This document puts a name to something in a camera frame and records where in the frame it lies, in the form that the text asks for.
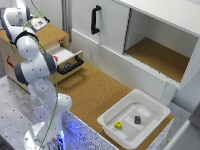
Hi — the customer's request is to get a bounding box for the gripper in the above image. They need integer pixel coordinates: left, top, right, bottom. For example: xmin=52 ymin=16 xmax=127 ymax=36
xmin=30 ymin=17 xmax=48 ymax=32

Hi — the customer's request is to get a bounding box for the wooden drawer box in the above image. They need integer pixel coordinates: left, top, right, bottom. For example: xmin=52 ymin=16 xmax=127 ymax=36
xmin=0 ymin=22 xmax=71 ymax=93

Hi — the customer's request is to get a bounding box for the wooden drawer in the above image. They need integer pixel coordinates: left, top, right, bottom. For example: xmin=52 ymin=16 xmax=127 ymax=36
xmin=46 ymin=44 xmax=85 ymax=85

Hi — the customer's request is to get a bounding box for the white sliding door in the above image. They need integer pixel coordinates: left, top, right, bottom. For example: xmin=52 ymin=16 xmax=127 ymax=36
xmin=72 ymin=0 xmax=131 ymax=55

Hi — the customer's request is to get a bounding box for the white cabinet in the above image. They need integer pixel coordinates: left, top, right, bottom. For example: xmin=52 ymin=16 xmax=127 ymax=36
xmin=70 ymin=0 xmax=200 ymax=108

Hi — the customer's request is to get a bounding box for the yellow block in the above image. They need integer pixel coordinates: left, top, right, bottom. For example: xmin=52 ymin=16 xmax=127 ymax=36
xmin=113 ymin=120 xmax=123 ymax=130

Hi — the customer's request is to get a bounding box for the purple block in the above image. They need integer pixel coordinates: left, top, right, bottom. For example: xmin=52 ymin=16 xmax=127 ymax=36
xmin=133 ymin=115 xmax=142 ymax=124

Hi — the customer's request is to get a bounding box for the white plastic box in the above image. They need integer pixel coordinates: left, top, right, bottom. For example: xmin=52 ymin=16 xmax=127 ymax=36
xmin=96 ymin=88 xmax=172 ymax=150

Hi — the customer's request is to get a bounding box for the black door handle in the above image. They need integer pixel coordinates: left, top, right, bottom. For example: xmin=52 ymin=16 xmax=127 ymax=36
xmin=90 ymin=4 xmax=102 ymax=36

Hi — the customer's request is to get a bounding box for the black drawer handle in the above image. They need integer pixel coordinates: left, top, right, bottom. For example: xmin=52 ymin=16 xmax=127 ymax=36
xmin=56 ymin=54 xmax=85 ymax=76

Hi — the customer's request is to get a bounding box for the green cable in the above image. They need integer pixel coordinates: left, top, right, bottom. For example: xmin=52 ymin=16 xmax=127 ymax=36
xmin=22 ymin=0 xmax=60 ymax=150

